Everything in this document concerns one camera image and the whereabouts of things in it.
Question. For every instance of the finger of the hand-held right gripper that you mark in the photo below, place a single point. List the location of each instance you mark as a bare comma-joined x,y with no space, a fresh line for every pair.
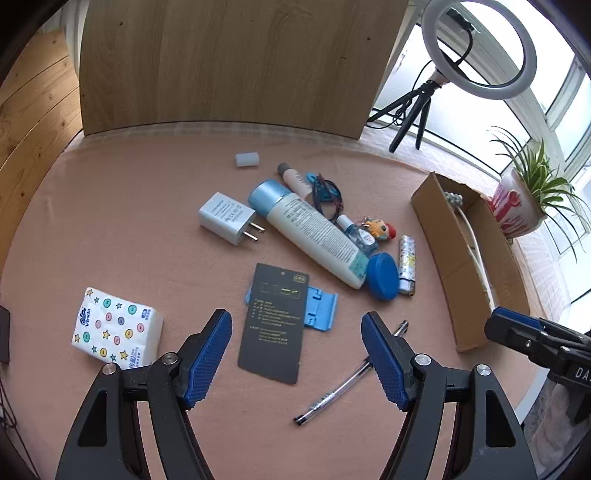
512,337
512,314

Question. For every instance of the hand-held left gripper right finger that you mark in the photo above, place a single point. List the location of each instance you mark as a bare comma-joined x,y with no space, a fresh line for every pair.
383,364

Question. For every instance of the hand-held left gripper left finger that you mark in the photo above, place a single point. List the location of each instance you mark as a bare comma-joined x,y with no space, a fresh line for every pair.
207,360

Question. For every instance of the clear ballpoint pen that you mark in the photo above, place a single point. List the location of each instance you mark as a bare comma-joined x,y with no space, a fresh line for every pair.
337,392

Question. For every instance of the cardboard box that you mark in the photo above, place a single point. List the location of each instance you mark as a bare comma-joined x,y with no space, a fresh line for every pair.
461,277

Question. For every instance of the black printed card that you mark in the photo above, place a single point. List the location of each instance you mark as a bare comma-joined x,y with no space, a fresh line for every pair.
274,332

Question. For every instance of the blue phone stand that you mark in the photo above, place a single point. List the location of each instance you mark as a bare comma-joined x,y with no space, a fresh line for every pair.
323,309

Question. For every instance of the blue round jar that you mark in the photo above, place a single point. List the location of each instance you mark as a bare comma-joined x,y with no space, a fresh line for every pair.
383,277

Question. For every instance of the small blue mouthwash bottle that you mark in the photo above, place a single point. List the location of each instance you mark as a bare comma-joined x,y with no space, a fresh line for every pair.
360,237

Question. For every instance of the white wall charger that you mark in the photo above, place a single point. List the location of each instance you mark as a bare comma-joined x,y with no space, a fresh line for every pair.
224,214

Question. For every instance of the white tube with blue cap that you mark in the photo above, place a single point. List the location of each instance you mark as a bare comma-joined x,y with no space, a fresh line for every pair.
314,230

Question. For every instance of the pink bottle with grey cap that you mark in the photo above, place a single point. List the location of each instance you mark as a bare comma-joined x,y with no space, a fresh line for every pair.
295,180

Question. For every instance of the white translucent block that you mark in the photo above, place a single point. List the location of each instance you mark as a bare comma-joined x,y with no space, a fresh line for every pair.
247,159

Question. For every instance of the person's right forearm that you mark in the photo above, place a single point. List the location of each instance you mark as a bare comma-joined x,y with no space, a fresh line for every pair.
551,429

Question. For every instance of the white massager with grey balls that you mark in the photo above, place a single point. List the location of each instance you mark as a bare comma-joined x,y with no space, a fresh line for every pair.
478,263

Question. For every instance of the star print tissue pack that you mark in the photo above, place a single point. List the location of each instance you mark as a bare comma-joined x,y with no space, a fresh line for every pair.
115,327

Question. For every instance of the potted spider plant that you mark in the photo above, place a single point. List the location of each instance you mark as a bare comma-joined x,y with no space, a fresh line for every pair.
512,203

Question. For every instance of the pink felt table cover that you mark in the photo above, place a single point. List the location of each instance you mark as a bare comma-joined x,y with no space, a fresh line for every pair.
115,207

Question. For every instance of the black power adapter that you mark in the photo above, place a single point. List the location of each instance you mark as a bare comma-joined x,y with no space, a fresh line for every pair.
3,334

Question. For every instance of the light wooden cabinet panel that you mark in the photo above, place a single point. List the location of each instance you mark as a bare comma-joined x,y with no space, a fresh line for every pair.
231,64

